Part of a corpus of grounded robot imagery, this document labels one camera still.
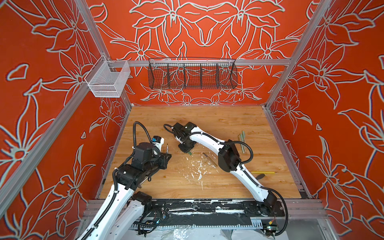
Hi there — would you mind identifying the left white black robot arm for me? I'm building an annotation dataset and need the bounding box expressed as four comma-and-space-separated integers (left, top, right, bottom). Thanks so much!
78, 122, 172, 240

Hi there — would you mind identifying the clear plastic bin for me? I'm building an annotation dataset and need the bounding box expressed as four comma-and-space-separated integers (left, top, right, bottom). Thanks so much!
85, 60, 131, 98

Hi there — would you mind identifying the grey cable tray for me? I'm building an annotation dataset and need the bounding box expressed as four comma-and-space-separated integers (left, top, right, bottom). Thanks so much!
131, 218, 263, 231

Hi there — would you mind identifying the light green pen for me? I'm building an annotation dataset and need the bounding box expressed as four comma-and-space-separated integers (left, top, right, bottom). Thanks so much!
241, 131, 247, 154

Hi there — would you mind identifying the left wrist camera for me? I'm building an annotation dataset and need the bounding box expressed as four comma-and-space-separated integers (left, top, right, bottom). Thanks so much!
152, 136, 165, 151

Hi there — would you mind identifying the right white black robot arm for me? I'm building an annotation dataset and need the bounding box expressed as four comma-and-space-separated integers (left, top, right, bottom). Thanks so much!
163, 122, 289, 238

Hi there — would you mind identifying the black handled screwdriver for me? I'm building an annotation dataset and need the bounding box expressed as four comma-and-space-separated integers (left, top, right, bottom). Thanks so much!
256, 174, 265, 180

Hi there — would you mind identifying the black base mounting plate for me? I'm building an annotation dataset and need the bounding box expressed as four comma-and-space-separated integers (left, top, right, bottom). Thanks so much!
144, 199, 286, 218

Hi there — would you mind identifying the black wire mesh basket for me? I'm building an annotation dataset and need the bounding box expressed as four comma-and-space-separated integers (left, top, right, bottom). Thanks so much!
148, 57, 239, 90

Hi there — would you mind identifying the yellow hex key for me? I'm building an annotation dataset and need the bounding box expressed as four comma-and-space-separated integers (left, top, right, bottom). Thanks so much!
251, 171, 278, 175

